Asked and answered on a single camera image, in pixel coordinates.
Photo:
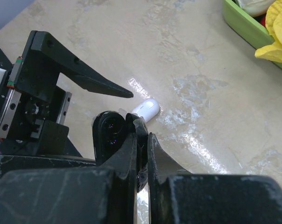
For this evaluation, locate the yellow napa cabbage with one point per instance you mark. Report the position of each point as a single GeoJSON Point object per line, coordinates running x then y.
{"type": "Point", "coordinates": [273, 22]}

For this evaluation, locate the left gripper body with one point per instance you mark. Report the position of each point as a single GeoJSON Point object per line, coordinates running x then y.
{"type": "Point", "coordinates": [32, 107]}

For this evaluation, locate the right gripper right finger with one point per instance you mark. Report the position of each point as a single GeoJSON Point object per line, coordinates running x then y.
{"type": "Point", "coordinates": [177, 196]}

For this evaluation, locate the white radish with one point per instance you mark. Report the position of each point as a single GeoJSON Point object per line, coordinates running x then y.
{"type": "Point", "coordinates": [254, 7]}

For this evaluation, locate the white earbud charging case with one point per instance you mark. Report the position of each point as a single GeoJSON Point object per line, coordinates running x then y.
{"type": "Point", "coordinates": [148, 109]}

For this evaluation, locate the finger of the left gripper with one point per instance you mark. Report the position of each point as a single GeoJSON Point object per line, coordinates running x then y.
{"type": "Point", "coordinates": [44, 58]}

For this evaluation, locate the black earbud charging case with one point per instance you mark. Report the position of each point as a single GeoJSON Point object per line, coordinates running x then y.
{"type": "Point", "coordinates": [109, 131]}

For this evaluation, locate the green plastic basin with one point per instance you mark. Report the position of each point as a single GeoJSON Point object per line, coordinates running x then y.
{"type": "Point", "coordinates": [251, 29]}

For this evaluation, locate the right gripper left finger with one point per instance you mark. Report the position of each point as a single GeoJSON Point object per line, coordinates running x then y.
{"type": "Point", "coordinates": [70, 190]}

